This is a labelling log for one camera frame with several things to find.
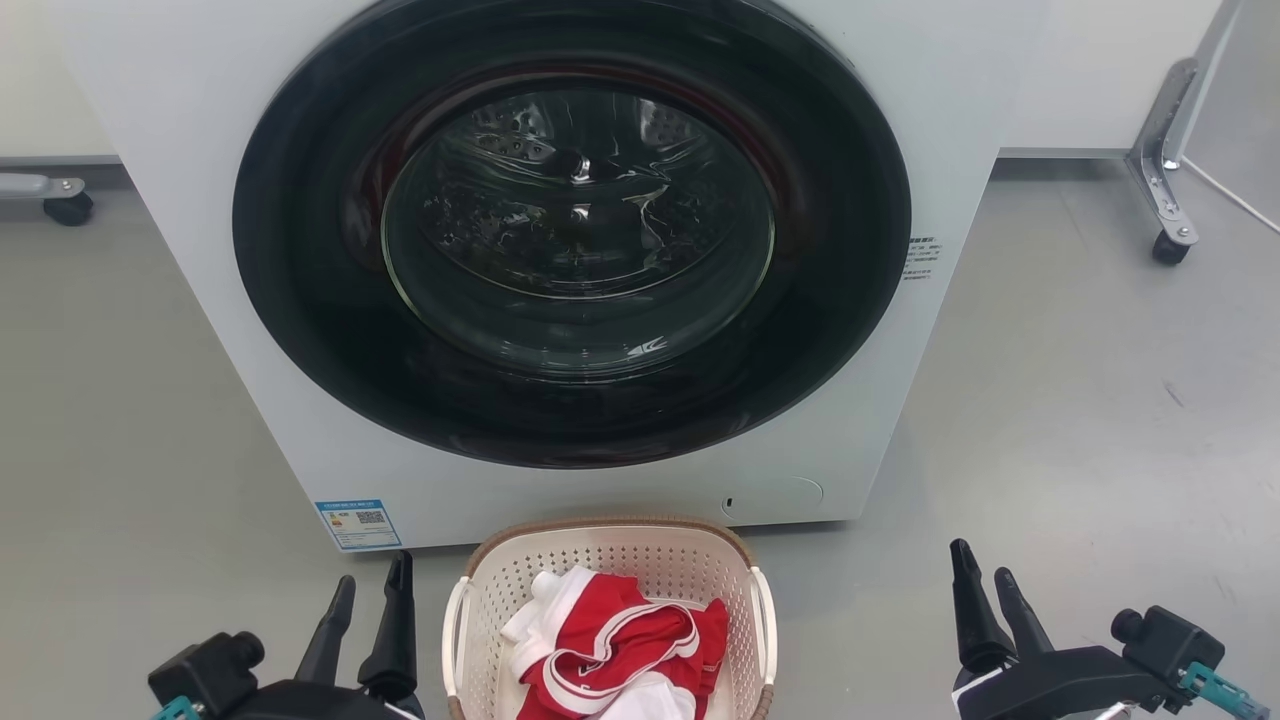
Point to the cream perforated laundry basket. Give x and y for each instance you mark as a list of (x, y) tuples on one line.
[(640, 555)]

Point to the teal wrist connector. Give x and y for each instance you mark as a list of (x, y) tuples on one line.
[(1220, 690), (178, 711)]

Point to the blue energy label sticker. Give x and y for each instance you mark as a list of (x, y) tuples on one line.
[(358, 525)]

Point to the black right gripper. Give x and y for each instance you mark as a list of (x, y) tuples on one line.
[(1060, 685)]

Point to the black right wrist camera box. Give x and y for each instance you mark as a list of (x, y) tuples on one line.
[(1170, 640)]

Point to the grey foot with black caster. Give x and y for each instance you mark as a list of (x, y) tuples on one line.
[(60, 200)]

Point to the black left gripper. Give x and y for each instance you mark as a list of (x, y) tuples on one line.
[(310, 703)]

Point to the white ribbed garment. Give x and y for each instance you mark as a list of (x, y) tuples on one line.
[(540, 612)]

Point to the round white filter cover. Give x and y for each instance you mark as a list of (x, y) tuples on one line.
[(775, 497)]

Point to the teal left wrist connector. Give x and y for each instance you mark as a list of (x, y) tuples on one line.
[(178, 711)]

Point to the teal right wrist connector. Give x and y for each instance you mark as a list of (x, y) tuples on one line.
[(1220, 690)]

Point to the metal bracket leg with caster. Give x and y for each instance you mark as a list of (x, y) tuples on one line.
[(1165, 150)]

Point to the white front-load washing machine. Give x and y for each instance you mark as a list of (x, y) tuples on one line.
[(190, 220)]

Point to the small white spec sticker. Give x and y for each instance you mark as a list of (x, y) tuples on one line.
[(922, 258)]

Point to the red white-trimmed garment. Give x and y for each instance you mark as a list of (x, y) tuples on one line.
[(625, 650)]

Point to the round black washer door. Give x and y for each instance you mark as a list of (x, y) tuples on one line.
[(300, 300)]

